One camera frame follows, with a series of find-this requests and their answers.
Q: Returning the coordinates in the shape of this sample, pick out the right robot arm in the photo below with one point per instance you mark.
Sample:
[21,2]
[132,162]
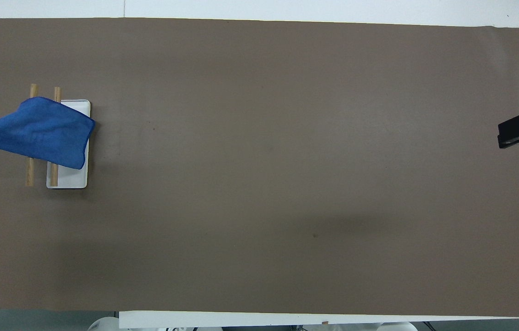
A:
[399,327]

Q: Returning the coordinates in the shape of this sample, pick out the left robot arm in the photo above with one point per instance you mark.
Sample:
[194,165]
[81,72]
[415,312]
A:
[103,324]

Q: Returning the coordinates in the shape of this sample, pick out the blue towel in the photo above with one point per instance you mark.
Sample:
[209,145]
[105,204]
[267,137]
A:
[38,131]

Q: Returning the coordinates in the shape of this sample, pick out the white rectangular tray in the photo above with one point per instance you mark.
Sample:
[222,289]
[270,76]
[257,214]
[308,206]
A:
[71,177]

